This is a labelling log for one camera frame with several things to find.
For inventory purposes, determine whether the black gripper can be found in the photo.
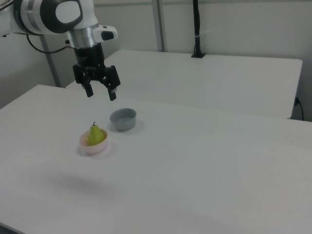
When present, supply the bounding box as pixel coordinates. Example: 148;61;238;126
73;43;121;101

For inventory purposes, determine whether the green pear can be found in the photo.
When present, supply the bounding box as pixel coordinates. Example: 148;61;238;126
87;121;104;147

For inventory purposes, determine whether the grey plastic bowl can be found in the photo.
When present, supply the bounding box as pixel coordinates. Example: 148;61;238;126
109;108;137;132

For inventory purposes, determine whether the pink plastic bowl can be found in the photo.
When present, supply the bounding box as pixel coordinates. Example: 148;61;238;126
78;129;108;156

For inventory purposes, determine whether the white side table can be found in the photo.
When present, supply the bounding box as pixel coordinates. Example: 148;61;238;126
65;49;304;120

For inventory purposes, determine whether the grey metal frame post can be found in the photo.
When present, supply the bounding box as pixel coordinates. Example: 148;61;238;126
152;0;169;52
39;36;62;88

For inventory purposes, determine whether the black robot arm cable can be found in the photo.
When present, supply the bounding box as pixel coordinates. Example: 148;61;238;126
26;34;74;54

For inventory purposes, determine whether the black camera stand pole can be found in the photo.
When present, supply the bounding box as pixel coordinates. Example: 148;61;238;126
191;0;207;59

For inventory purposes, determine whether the black wall power cable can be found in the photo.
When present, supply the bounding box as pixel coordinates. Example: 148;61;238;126
294;96;305;120

